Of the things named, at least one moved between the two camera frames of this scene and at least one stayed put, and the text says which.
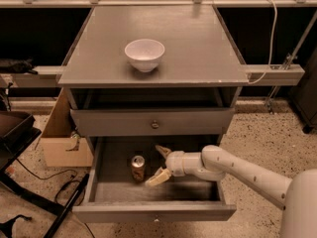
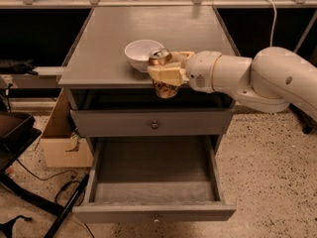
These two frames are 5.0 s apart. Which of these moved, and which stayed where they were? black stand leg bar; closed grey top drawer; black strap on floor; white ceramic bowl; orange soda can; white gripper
Moved: orange soda can; white gripper
Stayed: black strap on floor; black stand leg bar; closed grey top drawer; white ceramic bowl
